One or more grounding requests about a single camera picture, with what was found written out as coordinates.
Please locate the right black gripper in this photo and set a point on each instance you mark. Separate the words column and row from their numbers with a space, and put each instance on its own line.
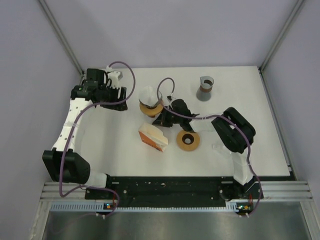
column 162, row 119

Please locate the orange coffee filter pack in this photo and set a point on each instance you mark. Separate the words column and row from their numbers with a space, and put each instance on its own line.
column 153, row 136

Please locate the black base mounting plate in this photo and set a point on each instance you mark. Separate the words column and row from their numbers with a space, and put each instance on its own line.
column 176, row 192

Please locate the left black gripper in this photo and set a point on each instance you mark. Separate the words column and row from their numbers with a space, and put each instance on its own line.
column 122, row 96

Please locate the smoked glass dripper cone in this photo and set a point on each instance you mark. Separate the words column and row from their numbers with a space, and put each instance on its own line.
column 149, row 100

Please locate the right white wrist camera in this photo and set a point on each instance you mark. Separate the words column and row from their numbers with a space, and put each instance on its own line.
column 170, row 100

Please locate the grey cable duct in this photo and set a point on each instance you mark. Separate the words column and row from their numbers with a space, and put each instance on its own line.
column 102, row 207

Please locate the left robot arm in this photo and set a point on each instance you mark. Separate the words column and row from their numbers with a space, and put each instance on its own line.
column 64, row 161

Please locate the clear glass dripper cone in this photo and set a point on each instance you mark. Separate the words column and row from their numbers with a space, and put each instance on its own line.
column 221, row 149

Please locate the grey glass carafe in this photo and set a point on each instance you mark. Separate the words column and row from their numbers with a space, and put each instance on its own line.
column 204, row 91

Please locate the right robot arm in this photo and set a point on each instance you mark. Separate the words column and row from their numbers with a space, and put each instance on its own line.
column 234, row 131

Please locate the aluminium frame rail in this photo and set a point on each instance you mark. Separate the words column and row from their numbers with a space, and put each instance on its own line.
column 273, row 191

